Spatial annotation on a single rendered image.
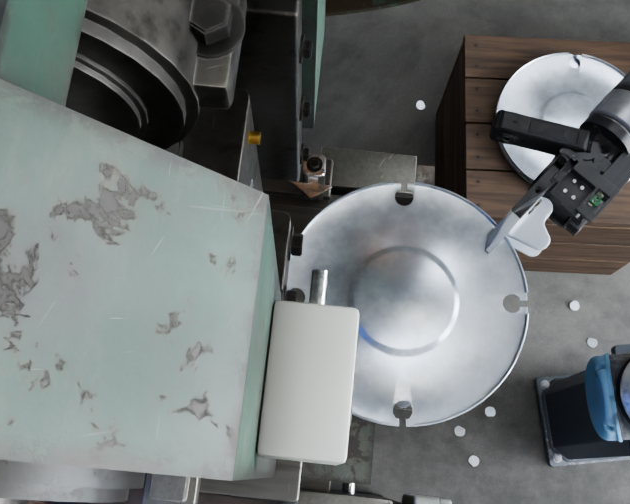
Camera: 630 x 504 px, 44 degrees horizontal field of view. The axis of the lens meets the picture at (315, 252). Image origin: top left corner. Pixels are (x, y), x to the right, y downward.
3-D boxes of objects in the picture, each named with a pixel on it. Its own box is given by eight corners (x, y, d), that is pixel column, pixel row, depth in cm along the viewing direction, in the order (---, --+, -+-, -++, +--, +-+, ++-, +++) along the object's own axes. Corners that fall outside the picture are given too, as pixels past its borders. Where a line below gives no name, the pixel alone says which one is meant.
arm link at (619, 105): (619, 79, 92) (597, 107, 100) (594, 105, 91) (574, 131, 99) (669, 119, 91) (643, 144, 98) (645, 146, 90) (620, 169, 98)
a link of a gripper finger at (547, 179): (523, 215, 88) (573, 161, 89) (513, 206, 88) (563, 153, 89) (514, 226, 93) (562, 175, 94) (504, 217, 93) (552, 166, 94)
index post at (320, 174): (325, 181, 104) (327, 152, 95) (322, 201, 104) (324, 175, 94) (304, 178, 104) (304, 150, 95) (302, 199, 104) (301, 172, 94)
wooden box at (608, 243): (602, 121, 185) (668, 43, 151) (611, 275, 174) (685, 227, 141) (435, 113, 185) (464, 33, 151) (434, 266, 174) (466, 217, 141)
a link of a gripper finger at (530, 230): (522, 273, 88) (575, 216, 89) (483, 239, 89) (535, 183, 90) (516, 279, 91) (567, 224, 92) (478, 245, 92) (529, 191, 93)
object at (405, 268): (275, 422, 88) (274, 422, 87) (285, 180, 95) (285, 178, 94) (531, 430, 87) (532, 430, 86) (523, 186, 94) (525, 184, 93)
